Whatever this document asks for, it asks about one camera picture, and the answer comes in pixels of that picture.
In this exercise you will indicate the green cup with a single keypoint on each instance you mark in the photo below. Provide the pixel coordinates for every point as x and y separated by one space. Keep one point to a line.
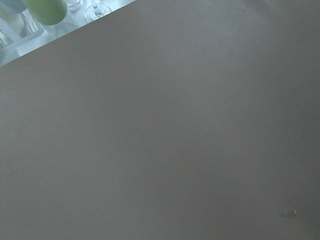
47 12

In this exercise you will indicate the light blue cup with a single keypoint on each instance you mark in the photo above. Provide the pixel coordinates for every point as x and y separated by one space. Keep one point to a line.
13 6

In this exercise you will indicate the wine glass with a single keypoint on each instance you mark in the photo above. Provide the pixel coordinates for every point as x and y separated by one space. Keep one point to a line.
96 10

